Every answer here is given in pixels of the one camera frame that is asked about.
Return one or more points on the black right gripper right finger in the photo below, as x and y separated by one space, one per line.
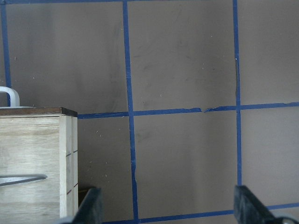
248 209

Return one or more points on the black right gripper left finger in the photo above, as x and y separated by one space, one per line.
90 211

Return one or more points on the light wooden drawer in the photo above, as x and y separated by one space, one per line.
37 141

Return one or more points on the grey orange scissors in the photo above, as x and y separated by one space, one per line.
6 180

